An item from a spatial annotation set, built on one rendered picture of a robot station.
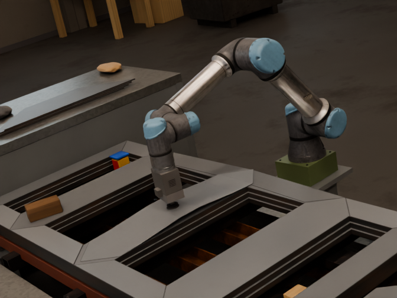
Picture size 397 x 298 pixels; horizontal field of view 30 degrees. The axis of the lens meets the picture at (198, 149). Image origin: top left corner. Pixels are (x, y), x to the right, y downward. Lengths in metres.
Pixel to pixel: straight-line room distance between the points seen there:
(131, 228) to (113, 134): 0.92
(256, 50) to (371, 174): 2.22
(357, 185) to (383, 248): 2.43
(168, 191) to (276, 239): 0.42
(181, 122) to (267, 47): 0.40
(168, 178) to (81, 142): 0.87
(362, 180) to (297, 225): 2.33
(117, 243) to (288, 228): 0.54
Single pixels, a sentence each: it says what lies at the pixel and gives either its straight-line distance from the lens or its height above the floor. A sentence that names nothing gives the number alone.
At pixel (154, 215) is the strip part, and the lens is 2.44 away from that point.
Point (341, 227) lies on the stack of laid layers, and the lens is 2.23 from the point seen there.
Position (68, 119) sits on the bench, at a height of 1.05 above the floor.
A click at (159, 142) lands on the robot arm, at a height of 1.13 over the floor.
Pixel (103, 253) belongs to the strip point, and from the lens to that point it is 2.32.
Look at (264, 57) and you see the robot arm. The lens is 2.53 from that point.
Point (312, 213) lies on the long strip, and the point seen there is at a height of 0.87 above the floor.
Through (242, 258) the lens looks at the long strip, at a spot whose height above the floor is 0.87.
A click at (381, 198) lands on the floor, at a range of 4.31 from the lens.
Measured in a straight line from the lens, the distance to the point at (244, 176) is 2.63.
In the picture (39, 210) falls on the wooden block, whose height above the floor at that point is 0.90.
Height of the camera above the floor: 1.90
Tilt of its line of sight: 20 degrees down
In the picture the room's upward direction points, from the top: 12 degrees counter-clockwise
